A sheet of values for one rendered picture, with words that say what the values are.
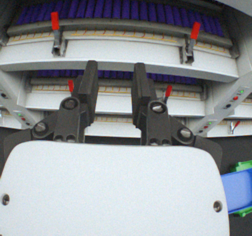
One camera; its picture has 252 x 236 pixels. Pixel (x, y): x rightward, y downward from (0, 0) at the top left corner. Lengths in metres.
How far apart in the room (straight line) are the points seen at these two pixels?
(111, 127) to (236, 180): 0.68
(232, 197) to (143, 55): 0.78
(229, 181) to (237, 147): 0.25
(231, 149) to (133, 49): 0.83
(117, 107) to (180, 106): 0.20
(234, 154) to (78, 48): 0.94
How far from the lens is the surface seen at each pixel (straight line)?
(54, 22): 0.32
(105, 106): 0.49
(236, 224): 1.02
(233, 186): 0.90
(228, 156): 0.98
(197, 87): 0.55
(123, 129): 0.67
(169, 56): 0.35
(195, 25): 0.33
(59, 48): 0.36
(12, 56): 0.41
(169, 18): 0.39
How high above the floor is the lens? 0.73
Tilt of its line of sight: 59 degrees down
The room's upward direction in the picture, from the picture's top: 9 degrees clockwise
